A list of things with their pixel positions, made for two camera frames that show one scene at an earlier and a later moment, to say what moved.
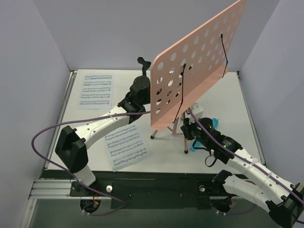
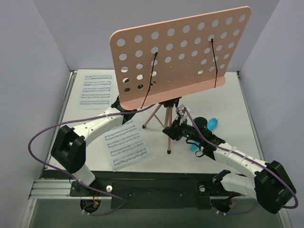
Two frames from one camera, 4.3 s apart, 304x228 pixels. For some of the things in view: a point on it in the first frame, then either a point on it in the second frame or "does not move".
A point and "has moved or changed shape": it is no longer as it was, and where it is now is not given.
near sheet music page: (126, 145) does not move
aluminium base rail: (62, 189) does not move
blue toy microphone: (197, 143) does not move
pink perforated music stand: (193, 64) has moved or changed shape
